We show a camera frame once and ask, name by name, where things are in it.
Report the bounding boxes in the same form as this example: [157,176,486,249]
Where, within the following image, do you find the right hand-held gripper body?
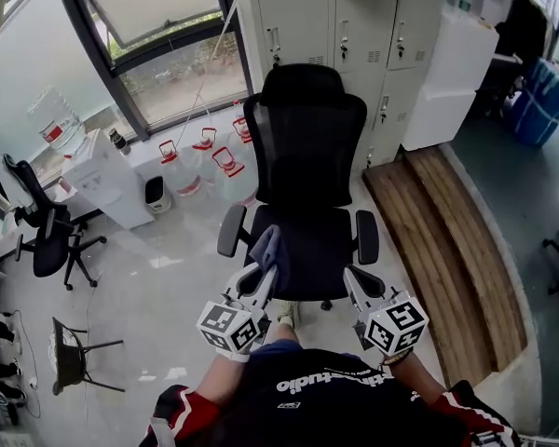
[352,289,430,359]

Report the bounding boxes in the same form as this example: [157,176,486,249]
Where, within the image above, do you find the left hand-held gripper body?
[195,290,268,356]

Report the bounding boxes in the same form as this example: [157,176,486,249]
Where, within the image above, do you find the blue cleaning cloth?
[247,224,292,293]

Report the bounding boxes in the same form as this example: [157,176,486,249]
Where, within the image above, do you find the black mesh office chair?
[216,62,387,311]

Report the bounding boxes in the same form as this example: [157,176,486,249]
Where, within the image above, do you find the person's right forearm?
[382,351,449,410]

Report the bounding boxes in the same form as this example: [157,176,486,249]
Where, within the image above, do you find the person's left forearm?
[193,352,253,410]

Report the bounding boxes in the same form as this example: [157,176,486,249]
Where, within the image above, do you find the black swivel chair with garment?
[0,154,109,292]

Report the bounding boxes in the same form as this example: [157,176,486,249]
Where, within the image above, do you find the white wristband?
[214,347,252,364]

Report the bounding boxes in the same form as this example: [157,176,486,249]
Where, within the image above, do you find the person's leg with shoe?
[250,299,305,354]

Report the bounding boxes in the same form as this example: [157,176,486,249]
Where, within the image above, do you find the wooden steps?
[361,145,529,389]

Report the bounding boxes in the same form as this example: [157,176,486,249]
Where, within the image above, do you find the person's black printed shirt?
[138,347,524,447]

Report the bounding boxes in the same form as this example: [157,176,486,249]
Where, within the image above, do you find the red-capped water jug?
[191,127,221,186]
[157,139,202,198]
[231,114,255,158]
[211,145,258,208]

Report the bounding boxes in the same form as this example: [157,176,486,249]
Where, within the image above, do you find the small black waste bin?
[143,175,173,215]

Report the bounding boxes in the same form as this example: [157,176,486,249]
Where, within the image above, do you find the white water dispenser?
[62,128,157,231]

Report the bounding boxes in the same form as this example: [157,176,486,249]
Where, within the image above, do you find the black folding stool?
[49,316,128,397]

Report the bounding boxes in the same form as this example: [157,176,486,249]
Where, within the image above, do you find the small white foam box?
[400,86,478,153]

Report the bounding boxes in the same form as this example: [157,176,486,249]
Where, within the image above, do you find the dark thermos flask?
[108,128,132,156]

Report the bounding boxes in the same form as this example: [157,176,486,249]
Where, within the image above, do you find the thin white pole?
[173,0,239,149]

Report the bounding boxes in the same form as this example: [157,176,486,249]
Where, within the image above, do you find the large clear water bottle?
[26,86,88,158]

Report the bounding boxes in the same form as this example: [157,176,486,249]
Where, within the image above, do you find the dark-framed window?
[0,0,255,144]

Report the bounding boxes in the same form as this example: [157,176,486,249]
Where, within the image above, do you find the blue wrapped bundle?
[509,57,559,149]

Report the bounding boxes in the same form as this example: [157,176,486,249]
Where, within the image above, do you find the large white foam box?
[420,8,501,96]

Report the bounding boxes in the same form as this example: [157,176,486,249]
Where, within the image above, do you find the white garment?
[0,153,34,214]

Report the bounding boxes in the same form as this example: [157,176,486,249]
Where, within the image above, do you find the grey metal locker cabinet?
[240,0,444,168]

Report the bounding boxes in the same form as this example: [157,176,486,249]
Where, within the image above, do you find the beaded wrist bracelet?
[378,346,416,368]

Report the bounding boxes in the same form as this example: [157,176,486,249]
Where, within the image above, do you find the white floor cable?
[3,308,44,419]

